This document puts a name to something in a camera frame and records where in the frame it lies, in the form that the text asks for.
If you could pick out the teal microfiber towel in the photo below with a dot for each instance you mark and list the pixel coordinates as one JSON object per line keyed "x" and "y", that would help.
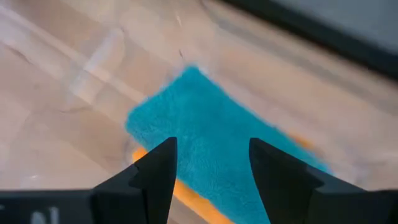
{"x": 211, "y": 124}

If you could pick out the clear plastic bin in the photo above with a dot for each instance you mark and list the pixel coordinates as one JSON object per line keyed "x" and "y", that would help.
{"x": 77, "y": 77}

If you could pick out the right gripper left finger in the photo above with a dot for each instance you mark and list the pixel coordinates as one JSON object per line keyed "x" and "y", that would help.
{"x": 140, "y": 196}

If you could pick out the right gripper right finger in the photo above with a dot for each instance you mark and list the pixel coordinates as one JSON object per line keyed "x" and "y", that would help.
{"x": 295, "y": 193}

